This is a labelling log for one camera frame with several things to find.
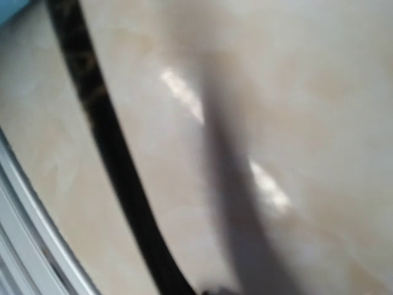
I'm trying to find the black ribbon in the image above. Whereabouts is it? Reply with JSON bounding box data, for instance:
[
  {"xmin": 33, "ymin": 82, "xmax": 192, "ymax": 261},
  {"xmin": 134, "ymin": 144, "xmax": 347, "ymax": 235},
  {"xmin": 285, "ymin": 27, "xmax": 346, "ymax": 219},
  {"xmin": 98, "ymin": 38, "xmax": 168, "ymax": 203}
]
[{"xmin": 46, "ymin": 1, "xmax": 194, "ymax": 294}]

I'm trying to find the blue wrapping paper sheet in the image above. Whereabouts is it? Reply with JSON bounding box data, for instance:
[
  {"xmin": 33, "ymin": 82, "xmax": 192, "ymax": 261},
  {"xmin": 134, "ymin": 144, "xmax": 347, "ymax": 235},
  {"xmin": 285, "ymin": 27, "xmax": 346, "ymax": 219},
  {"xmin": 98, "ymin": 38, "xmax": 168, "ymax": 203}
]
[{"xmin": 0, "ymin": 0, "xmax": 33, "ymax": 26}]

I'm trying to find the front aluminium rail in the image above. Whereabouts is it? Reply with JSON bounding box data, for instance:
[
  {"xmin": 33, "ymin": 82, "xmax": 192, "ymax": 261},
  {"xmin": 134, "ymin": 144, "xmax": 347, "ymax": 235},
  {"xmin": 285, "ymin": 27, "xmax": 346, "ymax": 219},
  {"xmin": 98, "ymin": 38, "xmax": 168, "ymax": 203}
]
[{"xmin": 1, "ymin": 135, "xmax": 100, "ymax": 294}]

